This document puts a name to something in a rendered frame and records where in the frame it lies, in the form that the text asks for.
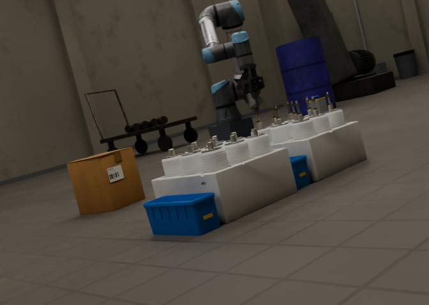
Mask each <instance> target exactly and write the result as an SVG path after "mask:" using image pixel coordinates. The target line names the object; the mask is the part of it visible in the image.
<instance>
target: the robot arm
mask: <svg viewBox="0 0 429 305"><path fill-rule="evenodd" d="M244 20H245V16H244V14H243V11H242V8H241V5H240V3H239V1H237V0H233V1H227V2H224V3H220V4H216V5H212V6H209V7H207V8H206V9H205V10H204V11H203V12H202V13H201V14H200V16H199V19H198V22H197V25H198V28H199V31H200V32H201V33H202V37H203V41H204V46H205V48H204V49H202V55H203V58H204V62H205V63H206V64H210V63H215V62H218V61H222V60H226V59H231V58H232V62H233V65H234V70H235V73H236V74H235V75H234V80H232V81H230V79H227V80H224V81H221V82H219V83H217V84H214V85H212V86H211V92H212V95H213V100H214V105H215V108H216V125H220V124H225V123H230V122H233V121H237V120H240V119H242V118H243V117H242V115H241V114H240V112H239V110H238V108H237V107H236V101H239V100H245V102H246V103H247V105H248V106H249V107H250V108H251V110H252V111H254V112H256V111H255V109H256V110H257V111H259V108H260V104H261V103H262V102H263V101H264V100H263V98H262V97H261V96H260V89H263V88H264V87H265V85H264V81H263V78H262V76H261V77H260V76H257V73H256V70H255V68H256V67H257V65H256V64H254V60H253V55H252V50H251V46H250V42H249V37H248V34H247V32H246V31H242V29H241V28H242V26H243V21H244ZM216 27H222V30H224V31H225V32H226V35H227V39H228V43H223V44H220V42H219V39H218V35H217V32H216ZM254 105H255V107H254Z"/></svg>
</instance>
